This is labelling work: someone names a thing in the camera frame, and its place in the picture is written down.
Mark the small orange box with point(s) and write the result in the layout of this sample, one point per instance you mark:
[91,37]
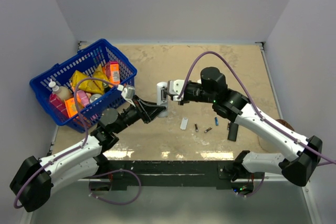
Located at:
[71,107]

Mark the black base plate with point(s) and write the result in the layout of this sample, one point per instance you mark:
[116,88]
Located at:
[218,174]

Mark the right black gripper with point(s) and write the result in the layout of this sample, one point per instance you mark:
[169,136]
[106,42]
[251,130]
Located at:
[185,100]

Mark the white battery cover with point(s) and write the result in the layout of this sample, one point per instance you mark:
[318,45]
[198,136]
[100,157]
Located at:
[184,123]

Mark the silver can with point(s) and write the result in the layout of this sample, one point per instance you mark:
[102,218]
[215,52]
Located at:
[94,97]

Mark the pink box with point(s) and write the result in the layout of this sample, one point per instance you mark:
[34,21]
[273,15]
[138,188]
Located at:
[58,104]

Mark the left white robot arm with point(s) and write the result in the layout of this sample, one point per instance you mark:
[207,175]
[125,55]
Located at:
[37,179]

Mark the soap pump bottle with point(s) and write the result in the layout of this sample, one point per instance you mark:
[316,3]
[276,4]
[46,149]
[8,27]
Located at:
[60,91]

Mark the orange juice carton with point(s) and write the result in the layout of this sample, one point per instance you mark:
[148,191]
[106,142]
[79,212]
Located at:
[113,72]

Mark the blue plastic shopping basket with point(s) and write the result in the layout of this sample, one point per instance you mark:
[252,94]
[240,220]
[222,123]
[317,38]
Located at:
[85,61]

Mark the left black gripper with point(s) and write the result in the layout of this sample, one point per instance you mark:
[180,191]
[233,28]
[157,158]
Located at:
[147,110]

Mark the yellow snack bag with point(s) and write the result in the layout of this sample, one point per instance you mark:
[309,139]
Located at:
[86,86]
[99,74]

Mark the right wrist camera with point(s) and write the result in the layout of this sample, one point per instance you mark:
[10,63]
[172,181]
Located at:
[174,91]

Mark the white remote control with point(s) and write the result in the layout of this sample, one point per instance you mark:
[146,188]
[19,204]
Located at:
[161,98]

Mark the brown cloth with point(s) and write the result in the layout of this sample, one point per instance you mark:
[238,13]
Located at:
[285,123]

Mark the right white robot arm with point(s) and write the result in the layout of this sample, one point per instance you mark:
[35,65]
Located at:
[297,155]

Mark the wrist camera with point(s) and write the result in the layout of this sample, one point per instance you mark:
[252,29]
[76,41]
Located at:
[127,92]
[174,91]

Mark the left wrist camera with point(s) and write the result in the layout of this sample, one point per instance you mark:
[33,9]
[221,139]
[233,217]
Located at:
[127,92]

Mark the black remote control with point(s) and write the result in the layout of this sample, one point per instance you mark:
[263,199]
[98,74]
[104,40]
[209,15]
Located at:
[232,131]

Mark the pink round container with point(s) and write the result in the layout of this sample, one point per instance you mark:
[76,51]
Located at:
[82,98]

